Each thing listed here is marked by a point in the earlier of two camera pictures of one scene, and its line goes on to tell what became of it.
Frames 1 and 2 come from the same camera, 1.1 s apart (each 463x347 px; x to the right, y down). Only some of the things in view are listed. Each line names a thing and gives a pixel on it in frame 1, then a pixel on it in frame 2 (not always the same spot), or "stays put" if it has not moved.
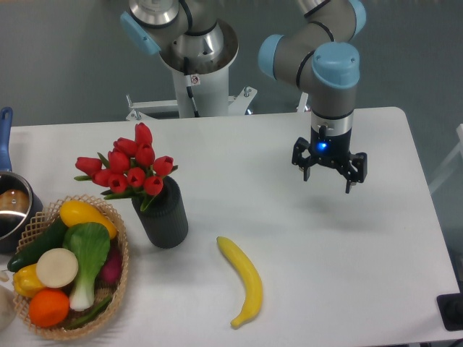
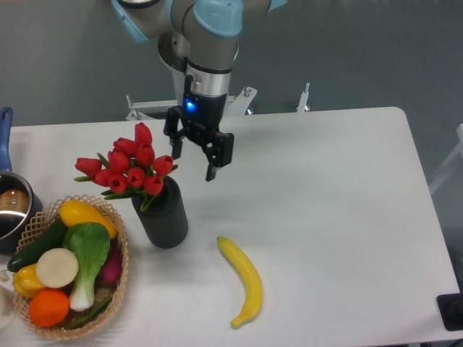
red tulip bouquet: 132,168 stays put
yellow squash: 75,212 stays put
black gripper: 333,149 → 201,116
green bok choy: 90,242 stays put
